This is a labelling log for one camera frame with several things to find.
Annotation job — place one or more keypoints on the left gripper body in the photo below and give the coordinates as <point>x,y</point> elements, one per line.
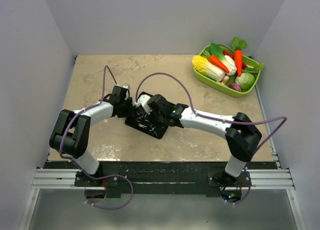
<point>126,104</point>

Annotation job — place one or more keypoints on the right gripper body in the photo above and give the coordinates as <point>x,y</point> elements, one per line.
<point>159,115</point>

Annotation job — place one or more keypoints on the silver scissors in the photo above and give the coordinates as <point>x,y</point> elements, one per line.
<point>152,130</point>
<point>142,117</point>

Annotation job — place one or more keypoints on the black tool case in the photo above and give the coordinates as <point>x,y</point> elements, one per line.
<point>143,127</point>

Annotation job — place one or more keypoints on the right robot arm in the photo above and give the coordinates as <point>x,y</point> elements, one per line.
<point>241,135</point>

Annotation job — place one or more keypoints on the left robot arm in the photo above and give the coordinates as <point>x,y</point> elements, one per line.
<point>70,135</point>

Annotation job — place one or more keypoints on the toy napa cabbage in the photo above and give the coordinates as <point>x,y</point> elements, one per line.
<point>204,67</point>

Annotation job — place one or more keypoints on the toy mushroom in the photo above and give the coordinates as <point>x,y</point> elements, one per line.
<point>225,80</point>

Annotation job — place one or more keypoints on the toy carrot left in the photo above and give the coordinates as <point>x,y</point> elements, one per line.
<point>215,61</point>

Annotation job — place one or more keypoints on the toy carrot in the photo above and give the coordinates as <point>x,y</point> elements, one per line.
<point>237,45</point>
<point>215,61</point>

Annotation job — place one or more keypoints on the toy purple onion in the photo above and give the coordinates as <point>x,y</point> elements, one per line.
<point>235,87</point>

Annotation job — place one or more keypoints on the toy bok choy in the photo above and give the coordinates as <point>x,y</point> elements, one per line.
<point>225,59</point>

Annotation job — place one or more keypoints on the toy green cabbage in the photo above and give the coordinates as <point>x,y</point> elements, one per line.
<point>245,80</point>

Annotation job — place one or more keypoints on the toy red chili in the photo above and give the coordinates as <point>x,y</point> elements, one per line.
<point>228,53</point>

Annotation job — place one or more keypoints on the toy carrot right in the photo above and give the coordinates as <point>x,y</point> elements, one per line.
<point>237,45</point>

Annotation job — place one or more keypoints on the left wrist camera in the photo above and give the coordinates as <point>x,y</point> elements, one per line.
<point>127,86</point>

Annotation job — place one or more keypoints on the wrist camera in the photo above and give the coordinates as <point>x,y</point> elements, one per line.
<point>142,102</point>
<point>127,86</point>

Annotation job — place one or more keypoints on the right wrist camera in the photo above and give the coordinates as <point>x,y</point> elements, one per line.
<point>142,102</point>

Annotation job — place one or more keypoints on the aluminium rail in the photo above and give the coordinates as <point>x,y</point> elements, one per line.
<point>261,179</point>

